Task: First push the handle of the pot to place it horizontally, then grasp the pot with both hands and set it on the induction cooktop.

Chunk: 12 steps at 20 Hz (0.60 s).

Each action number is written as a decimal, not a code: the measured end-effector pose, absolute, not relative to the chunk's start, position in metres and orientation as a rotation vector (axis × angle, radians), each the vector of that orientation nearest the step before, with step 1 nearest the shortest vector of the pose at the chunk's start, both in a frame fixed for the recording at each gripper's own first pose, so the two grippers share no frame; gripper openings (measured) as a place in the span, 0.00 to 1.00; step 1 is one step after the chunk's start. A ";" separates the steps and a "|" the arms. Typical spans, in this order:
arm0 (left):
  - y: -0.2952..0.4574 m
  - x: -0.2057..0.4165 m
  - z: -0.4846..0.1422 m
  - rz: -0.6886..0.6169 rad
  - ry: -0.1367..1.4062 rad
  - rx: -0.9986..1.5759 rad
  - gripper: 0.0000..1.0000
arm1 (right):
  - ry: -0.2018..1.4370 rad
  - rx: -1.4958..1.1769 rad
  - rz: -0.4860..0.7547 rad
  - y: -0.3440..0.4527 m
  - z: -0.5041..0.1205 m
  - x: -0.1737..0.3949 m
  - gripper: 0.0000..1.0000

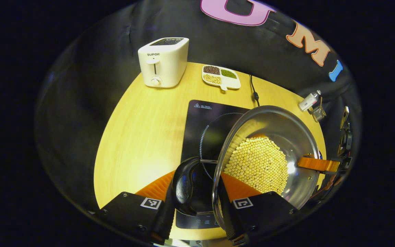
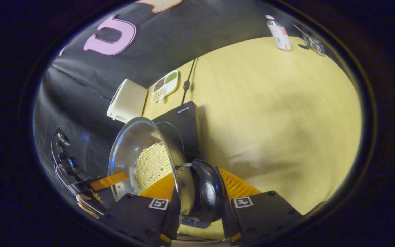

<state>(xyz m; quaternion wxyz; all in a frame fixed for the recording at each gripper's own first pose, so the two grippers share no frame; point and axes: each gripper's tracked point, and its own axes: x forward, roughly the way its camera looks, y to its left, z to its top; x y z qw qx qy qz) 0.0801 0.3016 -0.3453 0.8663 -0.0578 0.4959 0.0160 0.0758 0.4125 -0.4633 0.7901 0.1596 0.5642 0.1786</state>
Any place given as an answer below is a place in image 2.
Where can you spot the clear ribbed glass cup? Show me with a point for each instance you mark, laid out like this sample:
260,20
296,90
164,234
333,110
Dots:
315,44

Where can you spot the wooden stick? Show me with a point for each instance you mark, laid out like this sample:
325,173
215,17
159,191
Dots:
300,30

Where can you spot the clear bottle with pink label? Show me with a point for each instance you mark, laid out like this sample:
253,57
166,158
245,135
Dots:
279,34

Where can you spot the white divided dish with grains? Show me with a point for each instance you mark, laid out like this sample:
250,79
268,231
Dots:
165,85

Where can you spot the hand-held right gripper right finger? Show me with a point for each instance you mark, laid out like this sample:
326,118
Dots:
226,212

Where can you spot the white box-shaped appliance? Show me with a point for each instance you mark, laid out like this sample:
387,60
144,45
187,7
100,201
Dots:
127,101

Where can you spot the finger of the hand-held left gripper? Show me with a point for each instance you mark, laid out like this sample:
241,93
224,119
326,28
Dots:
110,180

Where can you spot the black induction cooktop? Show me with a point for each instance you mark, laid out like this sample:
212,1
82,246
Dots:
183,127

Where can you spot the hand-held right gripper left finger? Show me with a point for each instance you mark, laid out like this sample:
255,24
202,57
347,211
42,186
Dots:
170,219

